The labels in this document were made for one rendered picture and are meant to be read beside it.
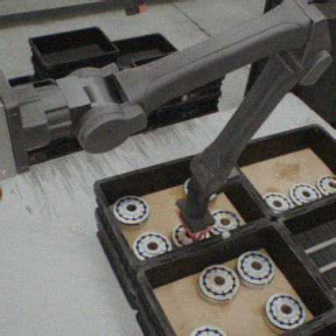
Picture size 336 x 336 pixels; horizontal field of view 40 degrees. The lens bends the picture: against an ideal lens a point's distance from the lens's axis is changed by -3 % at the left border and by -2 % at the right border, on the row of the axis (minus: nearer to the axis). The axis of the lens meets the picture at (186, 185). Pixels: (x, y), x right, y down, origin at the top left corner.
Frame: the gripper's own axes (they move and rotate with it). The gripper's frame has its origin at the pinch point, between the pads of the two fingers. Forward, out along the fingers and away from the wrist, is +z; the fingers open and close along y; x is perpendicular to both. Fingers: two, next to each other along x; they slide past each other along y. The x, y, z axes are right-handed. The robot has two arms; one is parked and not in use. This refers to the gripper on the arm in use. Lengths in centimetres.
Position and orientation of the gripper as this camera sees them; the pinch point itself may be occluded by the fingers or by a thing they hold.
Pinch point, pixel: (191, 233)
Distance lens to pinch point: 125.5
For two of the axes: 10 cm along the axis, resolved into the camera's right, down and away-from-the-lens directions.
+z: -1.1, 6.9, 7.2
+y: -4.7, -6.7, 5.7
